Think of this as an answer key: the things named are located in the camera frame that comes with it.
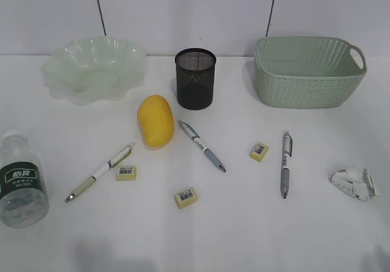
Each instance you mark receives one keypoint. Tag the yellow mango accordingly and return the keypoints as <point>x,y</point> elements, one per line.
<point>156,121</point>

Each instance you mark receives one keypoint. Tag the black mesh pen holder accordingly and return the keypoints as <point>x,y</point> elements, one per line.
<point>195,76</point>

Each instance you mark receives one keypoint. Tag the clear water bottle green label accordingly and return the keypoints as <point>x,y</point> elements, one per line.
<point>24,200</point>

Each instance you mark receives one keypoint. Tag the grey clear ballpoint pen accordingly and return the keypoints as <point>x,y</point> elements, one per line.
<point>287,149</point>

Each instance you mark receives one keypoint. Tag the yellow eraser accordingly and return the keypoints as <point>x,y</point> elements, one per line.
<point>126,173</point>
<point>259,151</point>
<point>186,198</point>

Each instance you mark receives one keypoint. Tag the yellow eraser middle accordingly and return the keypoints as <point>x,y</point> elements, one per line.
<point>186,198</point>

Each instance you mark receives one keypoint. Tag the blue grey ballpoint pen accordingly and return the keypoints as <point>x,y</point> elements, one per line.
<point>191,133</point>

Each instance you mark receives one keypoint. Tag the waste paper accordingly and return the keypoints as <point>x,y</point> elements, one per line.
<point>356,183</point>

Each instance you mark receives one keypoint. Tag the yellow eraser left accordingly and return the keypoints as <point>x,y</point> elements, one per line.
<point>126,173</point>

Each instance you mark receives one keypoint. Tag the green woven plastic basket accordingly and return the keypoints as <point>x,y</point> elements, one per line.
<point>307,72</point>

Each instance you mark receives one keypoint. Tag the yellow eraser right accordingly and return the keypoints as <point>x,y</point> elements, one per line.
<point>259,151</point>

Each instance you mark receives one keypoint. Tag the pale green glass plate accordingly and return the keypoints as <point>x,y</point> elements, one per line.
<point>94,69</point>

